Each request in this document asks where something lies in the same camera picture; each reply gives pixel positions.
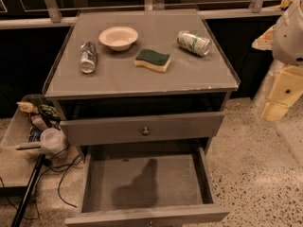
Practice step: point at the green and yellow sponge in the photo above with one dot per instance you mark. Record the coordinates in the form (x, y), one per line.
(152, 60)

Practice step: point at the white bowl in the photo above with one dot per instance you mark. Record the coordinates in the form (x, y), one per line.
(118, 38)

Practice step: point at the white diagonal pole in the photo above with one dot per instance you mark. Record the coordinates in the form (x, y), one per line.
(266, 85)

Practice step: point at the grey drawer cabinet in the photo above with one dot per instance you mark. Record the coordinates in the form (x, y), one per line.
(118, 88)

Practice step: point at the colourful snack bag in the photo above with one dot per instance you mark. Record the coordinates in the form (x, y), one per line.
(50, 112)

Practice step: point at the clear plastic cup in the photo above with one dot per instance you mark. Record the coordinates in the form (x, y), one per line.
(53, 140)

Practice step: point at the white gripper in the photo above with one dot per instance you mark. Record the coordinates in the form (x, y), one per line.
(289, 37)

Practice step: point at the closed grey top drawer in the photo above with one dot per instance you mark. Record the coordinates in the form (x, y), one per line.
(85, 132)

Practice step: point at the yellow crumpled object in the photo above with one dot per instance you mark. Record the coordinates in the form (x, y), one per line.
(285, 4)

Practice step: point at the metal railing frame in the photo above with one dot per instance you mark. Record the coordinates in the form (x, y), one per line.
(31, 13)

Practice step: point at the round metal drawer knob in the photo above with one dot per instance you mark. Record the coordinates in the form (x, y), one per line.
(145, 131)

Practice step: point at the open grey middle drawer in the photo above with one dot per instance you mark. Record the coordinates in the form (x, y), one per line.
(146, 189)

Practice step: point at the black tripod leg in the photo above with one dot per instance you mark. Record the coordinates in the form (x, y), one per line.
(30, 186)

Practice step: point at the clear plastic bottle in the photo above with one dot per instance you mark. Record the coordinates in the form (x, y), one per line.
(88, 57)

